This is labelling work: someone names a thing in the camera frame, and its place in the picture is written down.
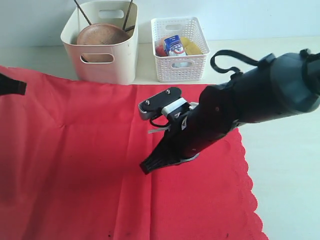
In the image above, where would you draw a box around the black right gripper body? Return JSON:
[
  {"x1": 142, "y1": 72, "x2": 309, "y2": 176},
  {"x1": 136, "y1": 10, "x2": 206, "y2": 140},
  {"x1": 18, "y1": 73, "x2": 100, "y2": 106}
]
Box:
[{"x1": 159, "y1": 109, "x2": 237, "y2": 158}]

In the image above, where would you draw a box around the yellow cheese wedge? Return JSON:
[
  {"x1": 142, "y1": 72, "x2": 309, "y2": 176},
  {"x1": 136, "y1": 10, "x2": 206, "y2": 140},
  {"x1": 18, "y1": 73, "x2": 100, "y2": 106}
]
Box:
[{"x1": 180, "y1": 36, "x2": 203, "y2": 56}]

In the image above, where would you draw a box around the red sausage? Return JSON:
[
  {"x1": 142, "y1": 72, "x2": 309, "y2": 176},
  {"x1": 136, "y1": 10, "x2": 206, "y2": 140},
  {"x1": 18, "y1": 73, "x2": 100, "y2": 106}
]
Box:
[{"x1": 155, "y1": 44, "x2": 167, "y2": 57}]

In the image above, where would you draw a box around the red table cloth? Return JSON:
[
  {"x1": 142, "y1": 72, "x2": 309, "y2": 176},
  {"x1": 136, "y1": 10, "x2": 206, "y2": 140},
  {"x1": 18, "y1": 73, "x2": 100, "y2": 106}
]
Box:
[{"x1": 0, "y1": 66, "x2": 267, "y2": 240}]

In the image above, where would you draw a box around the white blue milk carton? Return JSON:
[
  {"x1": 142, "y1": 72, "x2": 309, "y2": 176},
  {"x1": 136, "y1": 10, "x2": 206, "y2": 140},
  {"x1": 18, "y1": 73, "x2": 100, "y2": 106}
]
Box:
[{"x1": 163, "y1": 35, "x2": 187, "y2": 57}]

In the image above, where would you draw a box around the dark brown chopstick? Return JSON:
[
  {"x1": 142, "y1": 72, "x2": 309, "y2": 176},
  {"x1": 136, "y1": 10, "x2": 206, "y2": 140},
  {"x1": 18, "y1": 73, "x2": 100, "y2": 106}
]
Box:
[
  {"x1": 73, "y1": 0, "x2": 92, "y2": 26},
  {"x1": 122, "y1": 0, "x2": 133, "y2": 31}
]

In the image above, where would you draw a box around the brown wooden spoon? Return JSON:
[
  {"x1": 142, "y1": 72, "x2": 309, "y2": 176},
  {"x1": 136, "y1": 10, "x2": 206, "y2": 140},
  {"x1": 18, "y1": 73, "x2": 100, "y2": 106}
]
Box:
[{"x1": 124, "y1": 25, "x2": 135, "y2": 32}]

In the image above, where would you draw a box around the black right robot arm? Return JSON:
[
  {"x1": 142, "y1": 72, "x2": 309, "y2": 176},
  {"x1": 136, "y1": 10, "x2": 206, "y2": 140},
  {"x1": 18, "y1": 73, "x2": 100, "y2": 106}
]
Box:
[{"x1": 138, "y1": 49, "x2": 320, "y2": 174}]

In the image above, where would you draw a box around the white perforated plastic basket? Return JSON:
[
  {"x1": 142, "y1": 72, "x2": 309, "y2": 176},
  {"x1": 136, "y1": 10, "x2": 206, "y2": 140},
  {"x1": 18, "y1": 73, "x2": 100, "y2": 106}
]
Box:
[{"x1": 150, "y1": 16, "x2": 210, "y2": 83}]

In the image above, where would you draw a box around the cream plastic tub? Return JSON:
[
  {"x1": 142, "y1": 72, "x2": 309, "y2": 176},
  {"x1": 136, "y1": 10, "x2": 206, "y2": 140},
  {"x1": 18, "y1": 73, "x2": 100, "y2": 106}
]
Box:
[{"x1": 60, "y1": 0, "x2": 138, "y2": 85}]

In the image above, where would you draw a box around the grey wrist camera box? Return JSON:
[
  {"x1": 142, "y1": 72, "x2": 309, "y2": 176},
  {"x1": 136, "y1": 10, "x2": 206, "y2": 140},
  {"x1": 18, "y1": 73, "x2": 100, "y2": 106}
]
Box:
[{"x1": 138, "y1": 87, "x2": 190, "y2": 121}]

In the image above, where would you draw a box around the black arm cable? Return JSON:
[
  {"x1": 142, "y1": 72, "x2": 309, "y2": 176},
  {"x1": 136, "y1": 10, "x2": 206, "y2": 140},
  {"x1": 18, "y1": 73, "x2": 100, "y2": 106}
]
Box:
[{"x1": 209, "y1": 49, "x2": 260, "y2": 76}]

